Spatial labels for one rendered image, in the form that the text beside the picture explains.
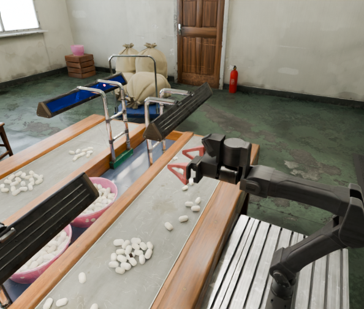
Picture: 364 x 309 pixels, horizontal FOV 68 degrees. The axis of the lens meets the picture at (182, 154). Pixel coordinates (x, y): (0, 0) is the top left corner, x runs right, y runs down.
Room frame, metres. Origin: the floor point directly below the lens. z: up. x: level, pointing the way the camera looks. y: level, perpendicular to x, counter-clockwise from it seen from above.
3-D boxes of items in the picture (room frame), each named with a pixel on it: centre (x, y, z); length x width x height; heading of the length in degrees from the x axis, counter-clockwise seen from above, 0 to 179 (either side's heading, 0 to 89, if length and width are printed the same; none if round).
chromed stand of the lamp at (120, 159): (1.39, 0.43, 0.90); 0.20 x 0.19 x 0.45; 156
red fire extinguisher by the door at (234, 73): (4.93, -0.95, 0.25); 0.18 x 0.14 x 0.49; 153
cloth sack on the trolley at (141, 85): (3.79, 0.53, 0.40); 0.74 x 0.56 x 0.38; 154
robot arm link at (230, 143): (0.62, -0.17, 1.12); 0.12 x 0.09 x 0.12; 63
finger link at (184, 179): (0.67, 0.00, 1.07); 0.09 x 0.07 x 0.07; 63
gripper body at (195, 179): (0.66, -0.08, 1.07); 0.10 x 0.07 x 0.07; 153
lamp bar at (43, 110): (1.42, 0.50, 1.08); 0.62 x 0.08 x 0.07; 156
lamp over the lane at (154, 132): (1.19, -0.01, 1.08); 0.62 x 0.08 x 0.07; 156
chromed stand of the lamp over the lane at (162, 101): (1.23, 0.06, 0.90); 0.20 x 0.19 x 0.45; 156
